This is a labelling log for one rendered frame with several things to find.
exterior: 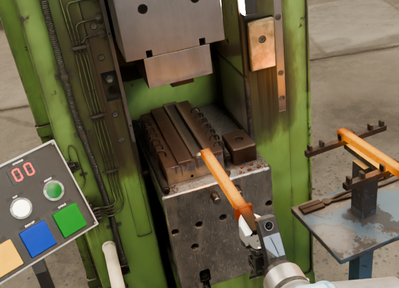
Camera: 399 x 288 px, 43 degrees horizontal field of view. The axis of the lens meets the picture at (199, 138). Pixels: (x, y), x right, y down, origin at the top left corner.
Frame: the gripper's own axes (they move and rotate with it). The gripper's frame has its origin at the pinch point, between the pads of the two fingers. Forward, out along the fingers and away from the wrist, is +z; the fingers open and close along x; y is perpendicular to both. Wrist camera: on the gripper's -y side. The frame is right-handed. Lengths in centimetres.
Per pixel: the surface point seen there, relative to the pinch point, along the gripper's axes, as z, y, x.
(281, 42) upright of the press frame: 56, -19, 36
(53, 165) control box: 35, -7, -45
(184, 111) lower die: 75, 8, 4
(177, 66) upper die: 42.2, -24.9, -3.3
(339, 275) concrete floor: 57, 107, 64
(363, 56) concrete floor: 277, 109, 218
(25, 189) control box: 29, -5, -53
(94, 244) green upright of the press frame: 55, 42, -41
